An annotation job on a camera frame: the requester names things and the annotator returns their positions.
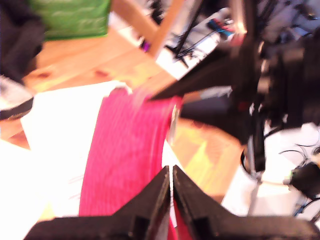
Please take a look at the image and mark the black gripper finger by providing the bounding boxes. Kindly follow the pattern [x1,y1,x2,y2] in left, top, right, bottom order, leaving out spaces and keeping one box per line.
[147,52,238,101]
[180,87,251,146]
[82,166,171,240]
[172,164,251,240]

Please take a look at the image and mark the pink fabric zip pouch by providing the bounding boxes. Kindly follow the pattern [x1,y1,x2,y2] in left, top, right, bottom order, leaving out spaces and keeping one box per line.
[78,87,183,240]

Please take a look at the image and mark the silver green pet food bag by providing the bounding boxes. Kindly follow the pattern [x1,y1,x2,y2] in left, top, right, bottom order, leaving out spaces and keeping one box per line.
[27,0,112,41]

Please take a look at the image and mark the wooden chair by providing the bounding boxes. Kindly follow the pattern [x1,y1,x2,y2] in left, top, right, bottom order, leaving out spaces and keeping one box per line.
[111,0,186,60]

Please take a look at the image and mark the white mounting board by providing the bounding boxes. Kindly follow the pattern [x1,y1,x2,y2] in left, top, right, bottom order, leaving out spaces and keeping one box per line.
[221,122,320,218]

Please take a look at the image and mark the blank white paper sheet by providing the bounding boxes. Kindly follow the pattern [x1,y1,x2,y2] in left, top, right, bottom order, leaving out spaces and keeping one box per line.
[0,138,51,240]

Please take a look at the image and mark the printed white paper sheet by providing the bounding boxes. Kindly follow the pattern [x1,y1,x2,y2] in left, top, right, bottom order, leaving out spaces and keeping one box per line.
[21,79,187,218]

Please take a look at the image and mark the black and grey jacket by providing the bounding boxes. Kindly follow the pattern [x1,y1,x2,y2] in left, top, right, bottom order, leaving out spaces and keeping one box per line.
[0,0,46,121]

